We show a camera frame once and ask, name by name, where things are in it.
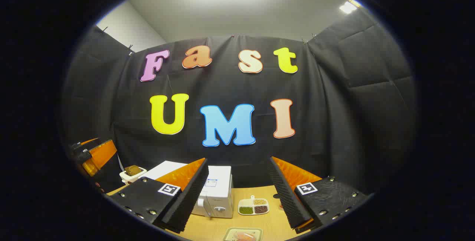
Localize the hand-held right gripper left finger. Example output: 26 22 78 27
108 157 209 233

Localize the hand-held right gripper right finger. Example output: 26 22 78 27
267 156 368 230

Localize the white microwave oven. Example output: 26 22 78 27
139 160 234 218

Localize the white toaster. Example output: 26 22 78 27
119 167 148 186

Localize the white divided dish of beans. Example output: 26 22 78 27
238 195 270 216

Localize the pale green rectangular plate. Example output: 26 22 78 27
223 227 264 241

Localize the small ceiling light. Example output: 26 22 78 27
339 0 362 14

